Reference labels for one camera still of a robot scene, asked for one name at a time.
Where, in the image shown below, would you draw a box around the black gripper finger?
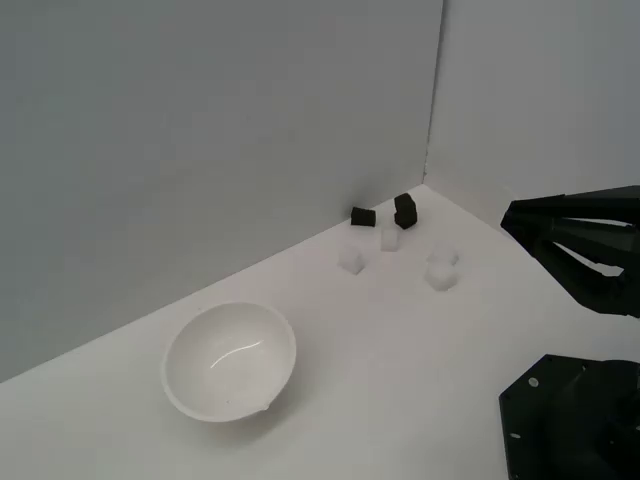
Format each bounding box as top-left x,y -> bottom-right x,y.
530,240 -> 640,319
500,185 -> 640,272

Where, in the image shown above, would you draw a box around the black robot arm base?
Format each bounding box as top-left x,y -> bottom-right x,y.
498,353 -> 640,480

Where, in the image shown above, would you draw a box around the white bowl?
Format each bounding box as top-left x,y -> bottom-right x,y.
160,301 -> 298,424

